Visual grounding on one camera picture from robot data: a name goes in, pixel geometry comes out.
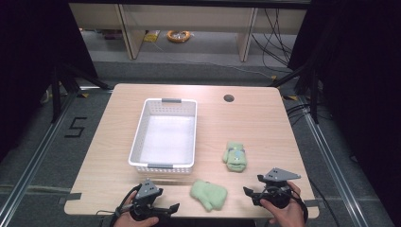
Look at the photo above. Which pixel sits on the yellow black floor tape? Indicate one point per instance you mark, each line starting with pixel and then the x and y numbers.
pixel 290 98

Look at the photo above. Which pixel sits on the dark curtain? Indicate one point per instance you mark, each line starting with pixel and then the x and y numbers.
pixel 28 63
pixel 362 78

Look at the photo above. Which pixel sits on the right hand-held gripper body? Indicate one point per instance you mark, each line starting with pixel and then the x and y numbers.
pixel 279 175

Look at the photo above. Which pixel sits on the black metal stand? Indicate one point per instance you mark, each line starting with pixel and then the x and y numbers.
pixel 314 94
pixel 56 94

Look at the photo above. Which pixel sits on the yellow packet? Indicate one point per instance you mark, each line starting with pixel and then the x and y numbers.
pixel 152 36

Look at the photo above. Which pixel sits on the grey tape strip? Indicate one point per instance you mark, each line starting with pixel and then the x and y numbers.
pixel 73 196
pixel 312 203

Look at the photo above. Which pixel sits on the person's right hand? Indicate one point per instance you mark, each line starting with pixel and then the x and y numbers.
pixel 288 214

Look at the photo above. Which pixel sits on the aluminium floor rail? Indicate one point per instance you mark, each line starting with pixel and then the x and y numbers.
pixel 331 170
pixel 34 164

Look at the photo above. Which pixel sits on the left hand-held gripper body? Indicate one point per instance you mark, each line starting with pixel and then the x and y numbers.
pixel 147 190

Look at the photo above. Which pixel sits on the person's left hand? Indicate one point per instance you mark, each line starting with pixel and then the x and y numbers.
pixel 134 220

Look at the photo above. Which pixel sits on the plain green mitten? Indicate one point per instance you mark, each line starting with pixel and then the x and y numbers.
pixel 208 194

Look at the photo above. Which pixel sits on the beige desk frame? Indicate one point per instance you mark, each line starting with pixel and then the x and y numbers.
pixel 129 34

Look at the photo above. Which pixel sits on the white plastic basket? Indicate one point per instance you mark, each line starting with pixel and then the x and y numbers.
pixel 167 138

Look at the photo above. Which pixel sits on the green mitten with face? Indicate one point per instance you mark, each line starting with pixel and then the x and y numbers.
pixel 235 160

